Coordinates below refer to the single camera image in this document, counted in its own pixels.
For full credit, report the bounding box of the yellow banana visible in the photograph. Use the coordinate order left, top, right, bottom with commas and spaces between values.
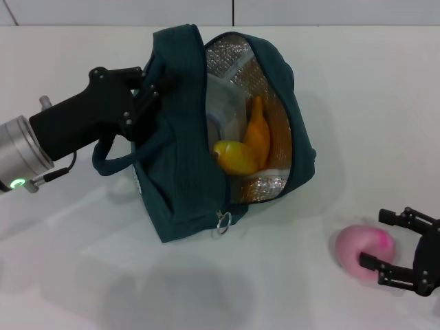
212, 96, 272, 175

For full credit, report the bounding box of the clear blue-rimmed food container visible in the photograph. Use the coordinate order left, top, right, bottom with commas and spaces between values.
207, 77, 254, 139

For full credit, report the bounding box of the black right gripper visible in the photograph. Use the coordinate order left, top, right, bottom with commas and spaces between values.
358, 206, 440, 297

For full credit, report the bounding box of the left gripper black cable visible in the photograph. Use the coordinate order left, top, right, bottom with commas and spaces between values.
34, 150, 78, 186

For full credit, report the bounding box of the dark teal lunch bag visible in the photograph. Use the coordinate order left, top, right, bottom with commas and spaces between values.
91, 23, 317, 244

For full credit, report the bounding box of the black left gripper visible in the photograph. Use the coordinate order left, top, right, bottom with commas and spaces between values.
28, 66, 179, 162

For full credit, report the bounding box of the pink peach toy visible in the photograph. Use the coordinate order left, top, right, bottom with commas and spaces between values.
335, 223, 397, 278

